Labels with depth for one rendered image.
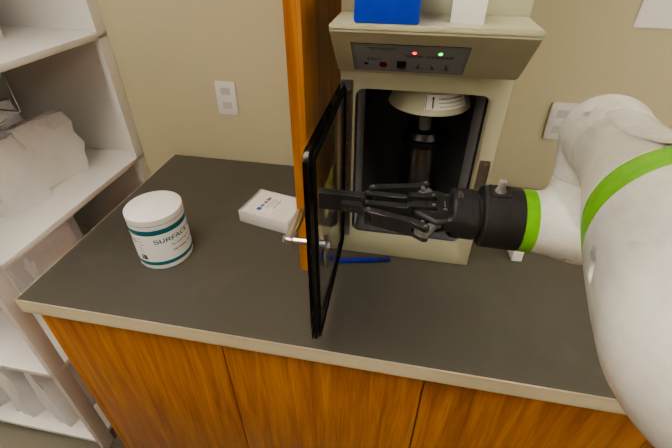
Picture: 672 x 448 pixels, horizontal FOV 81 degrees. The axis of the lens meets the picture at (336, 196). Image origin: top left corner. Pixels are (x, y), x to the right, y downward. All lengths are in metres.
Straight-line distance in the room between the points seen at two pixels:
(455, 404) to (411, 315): 0.21
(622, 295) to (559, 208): 0.42
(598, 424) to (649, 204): 0.85
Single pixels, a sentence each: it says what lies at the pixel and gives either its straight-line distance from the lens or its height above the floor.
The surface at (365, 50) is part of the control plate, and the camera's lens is 0.71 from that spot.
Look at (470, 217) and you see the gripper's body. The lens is 0.59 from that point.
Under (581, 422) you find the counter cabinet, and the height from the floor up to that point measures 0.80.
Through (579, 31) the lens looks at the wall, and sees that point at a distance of 1.29.
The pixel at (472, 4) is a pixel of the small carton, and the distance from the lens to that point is 0.69.
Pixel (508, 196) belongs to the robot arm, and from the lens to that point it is 0.60.
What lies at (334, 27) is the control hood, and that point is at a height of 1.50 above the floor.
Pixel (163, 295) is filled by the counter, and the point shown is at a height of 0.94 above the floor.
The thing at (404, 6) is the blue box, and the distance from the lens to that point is 0.66.
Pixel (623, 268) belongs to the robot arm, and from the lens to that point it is 0.21.
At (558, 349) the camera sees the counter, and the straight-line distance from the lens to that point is 0.95.
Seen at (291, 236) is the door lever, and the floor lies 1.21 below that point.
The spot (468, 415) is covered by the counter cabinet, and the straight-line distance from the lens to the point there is 1.03.
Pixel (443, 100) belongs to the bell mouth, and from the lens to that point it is 0.84.
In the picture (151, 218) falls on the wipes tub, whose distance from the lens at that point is 0.99.
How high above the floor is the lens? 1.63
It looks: 34 degrees down
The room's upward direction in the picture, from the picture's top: straight up
